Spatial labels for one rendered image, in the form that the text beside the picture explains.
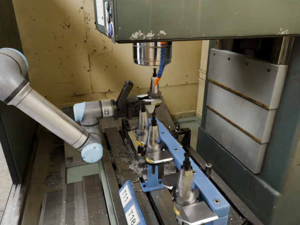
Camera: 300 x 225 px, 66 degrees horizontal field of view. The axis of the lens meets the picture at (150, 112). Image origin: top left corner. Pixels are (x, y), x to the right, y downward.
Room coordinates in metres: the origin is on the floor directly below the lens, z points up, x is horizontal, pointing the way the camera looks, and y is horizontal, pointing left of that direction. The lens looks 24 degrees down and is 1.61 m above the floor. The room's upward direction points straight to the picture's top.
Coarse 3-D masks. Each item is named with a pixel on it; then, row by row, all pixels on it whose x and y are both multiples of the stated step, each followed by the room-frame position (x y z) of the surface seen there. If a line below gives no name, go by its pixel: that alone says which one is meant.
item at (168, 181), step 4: (176, 172) 0.50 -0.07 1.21; (164, 176) 0.48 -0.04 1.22; (168, 176) 0.48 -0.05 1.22; (172, 176) 0.48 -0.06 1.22; (176, 176) 0.48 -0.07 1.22; (164, 180) 0.46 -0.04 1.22; (168, 180) 0.46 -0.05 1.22; (172, 180) 0.46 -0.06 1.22; (176, 180) 0.46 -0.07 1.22; (164, 184) 0.45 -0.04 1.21; (168, 184) 0.45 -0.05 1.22; (172, 184) 0.45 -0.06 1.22; (168, 188) 0.44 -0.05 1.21
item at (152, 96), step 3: (159, 90) 0.98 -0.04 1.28; (147, 93) 0.96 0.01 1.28; (150, 93) 0.93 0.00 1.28; (153, 93) 0.93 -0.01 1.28; (156, 93) 0.94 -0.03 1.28; (159, 93) 0.94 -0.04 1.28; (147, 96) 0.96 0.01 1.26; (150, 96) 0.94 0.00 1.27; (153, 96) 0.94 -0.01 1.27; (156, 96) 0.94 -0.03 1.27; (159, 96) 0.94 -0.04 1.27; (153, 99) 0.93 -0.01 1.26; (156, 99) 0.93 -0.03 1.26
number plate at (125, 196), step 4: (124, 188) 0.74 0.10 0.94; (128, 188) 0.72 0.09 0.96; (120, 192) 0.74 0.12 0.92; (124, 192) 0.72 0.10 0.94; (128, 192) 0.70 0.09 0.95; (120, 196) 0.72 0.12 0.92; (124, 196) 0.70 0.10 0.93; (128, 196) 0.69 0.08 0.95; (124, 200) 0.69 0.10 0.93; (128, 200) 0.67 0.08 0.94; (124, 204) 0.67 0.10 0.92
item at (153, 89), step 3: (153, 78) 0.95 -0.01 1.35; (153, 81) 0.95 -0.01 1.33; (150, 84) 0.96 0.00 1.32; (153, 84) 0.95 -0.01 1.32; (150, 87) 0.95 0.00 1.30; (153, 87) 0.94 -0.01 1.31; (156, 87) 0.94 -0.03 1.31; (150, 90) 0.95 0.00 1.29; (153, 90) 0.94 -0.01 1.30; (156, 90) 0.94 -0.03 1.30
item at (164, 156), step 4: (152, 152) 0.59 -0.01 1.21; (156, 152) 0.59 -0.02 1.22; (160, 152) 0.59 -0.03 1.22; (164, 152) 0.59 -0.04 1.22; (168, 152) 0.59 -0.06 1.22; (148, 156) 0.57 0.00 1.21; (152, 156) 0.57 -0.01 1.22; (156, 156) 0.57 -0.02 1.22; (160, 156) 0.57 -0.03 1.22; (164, 156) 0.57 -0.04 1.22; (168, 156) 0.57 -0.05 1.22; (172, 156) 0.57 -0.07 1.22; (152, 160) 0.55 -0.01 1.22; (156, 160) 0.55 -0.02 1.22; (160, 160) 0.55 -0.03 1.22; (164, 160) 0.55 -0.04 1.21; (168, 160) 0.55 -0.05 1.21
